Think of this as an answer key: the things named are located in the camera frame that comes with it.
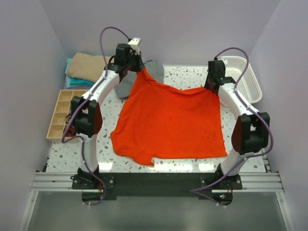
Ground orange t-shirt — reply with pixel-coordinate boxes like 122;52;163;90
111;70;227;166

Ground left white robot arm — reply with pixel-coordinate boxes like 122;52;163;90
70;38;144;189

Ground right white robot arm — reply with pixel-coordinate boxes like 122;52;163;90
203;57;270;190

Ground grey folded t-shirt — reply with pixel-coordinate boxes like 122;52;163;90
115;60;164;99

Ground white plastic basket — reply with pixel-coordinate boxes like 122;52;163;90
224;56;262;104

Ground beige folded t-shirt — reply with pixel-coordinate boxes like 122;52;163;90
67;52;111;83

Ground teal folded t-shirt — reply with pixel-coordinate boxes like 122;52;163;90
64;58;94;89

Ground wooden compartment tray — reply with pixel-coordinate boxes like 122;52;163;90
46;89;87;142

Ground black white patterned item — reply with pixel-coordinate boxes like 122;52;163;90
65;113;72;123

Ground red black patterned item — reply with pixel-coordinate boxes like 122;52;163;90
64;126;76;138

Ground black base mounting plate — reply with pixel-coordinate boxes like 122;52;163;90
70;172;243;202

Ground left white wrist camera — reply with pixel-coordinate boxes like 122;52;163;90
128;38;141;55

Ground aluminium rail frame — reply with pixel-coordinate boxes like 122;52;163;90
23;141;286;231

